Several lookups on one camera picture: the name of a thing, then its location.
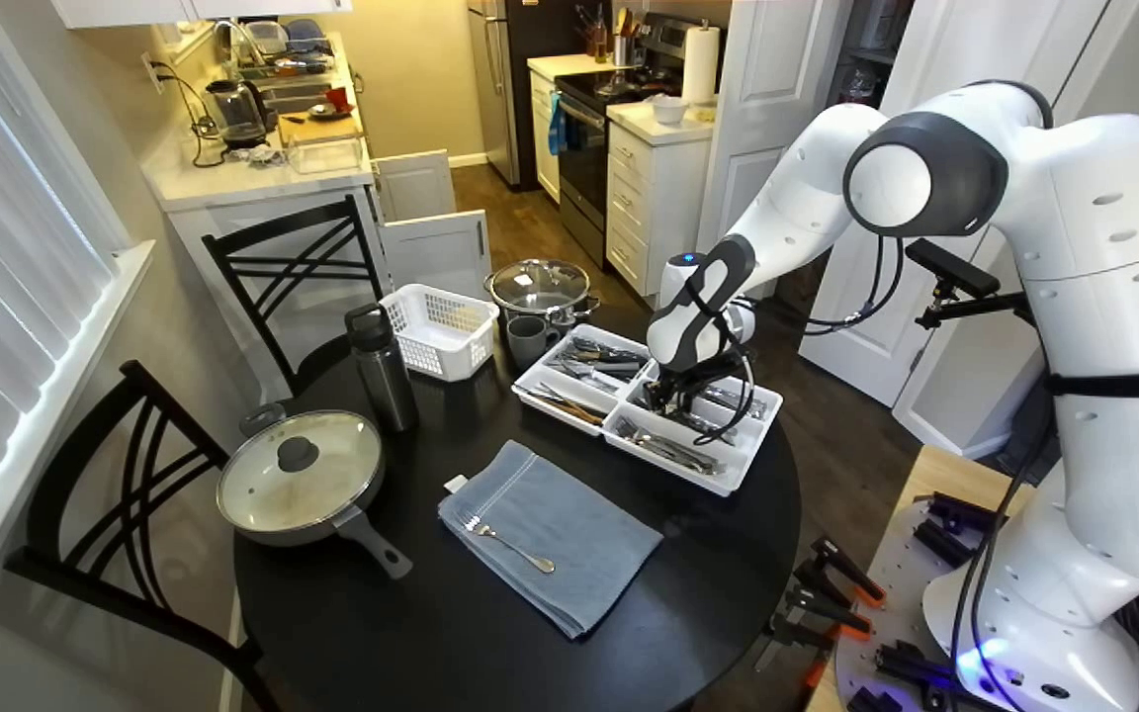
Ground black wooden dining chair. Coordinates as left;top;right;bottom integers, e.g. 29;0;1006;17
0;355;283;712
199;194;393;403

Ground white paper towel roll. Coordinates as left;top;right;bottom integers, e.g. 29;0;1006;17
678;20;725;111

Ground white plastic cutlery holder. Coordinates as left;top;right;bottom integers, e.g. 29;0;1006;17
506;319;788;504

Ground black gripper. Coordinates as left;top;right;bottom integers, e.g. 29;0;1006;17
654;364;732;435

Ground white kitchen counter cabinet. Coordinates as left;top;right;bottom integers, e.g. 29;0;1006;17
133;116;384;398

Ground white kitchen drawer cabinet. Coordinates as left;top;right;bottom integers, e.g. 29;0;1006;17
600;97;718;316

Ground white panel door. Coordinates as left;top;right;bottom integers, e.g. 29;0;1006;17
799;0;1135;459
691;0;853;311

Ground black steel kitchen stove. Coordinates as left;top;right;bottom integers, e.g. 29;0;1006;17
550;59;662;269

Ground blue black clamp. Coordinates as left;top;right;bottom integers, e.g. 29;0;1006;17
915;488;1015;575

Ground steel refrigerator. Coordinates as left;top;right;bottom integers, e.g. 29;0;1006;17
463;0;591;191

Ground blue folded towel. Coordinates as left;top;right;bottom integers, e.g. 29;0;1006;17
434;435;667;643

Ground grey frying pan with lid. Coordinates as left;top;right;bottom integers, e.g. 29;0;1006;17
210;403;415;584

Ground white plastic basket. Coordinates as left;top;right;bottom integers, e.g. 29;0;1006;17
374;281;506;389

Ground white cabinet door panel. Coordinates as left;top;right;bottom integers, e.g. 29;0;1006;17
372;148;457;224
374;204;497;304

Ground black coffee maker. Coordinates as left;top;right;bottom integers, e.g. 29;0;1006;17
202;74;271;154

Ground white vertical window blinds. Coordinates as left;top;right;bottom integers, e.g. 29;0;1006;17
0;0;133;567

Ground black orange bar clamp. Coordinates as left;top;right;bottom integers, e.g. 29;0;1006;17
763;580;882;651
799;530;894;614

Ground steel fork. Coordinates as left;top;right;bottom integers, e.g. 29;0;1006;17
463;515;562;576

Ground dark grey mug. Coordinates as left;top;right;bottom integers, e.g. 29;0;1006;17
506;311;556;374

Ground steel pot with glass lid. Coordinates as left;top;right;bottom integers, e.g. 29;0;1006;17
481;254;596;374

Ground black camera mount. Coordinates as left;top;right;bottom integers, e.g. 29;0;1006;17
904;235;1035;331

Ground black water bottle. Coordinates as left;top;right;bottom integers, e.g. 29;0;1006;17
340;302;422;439

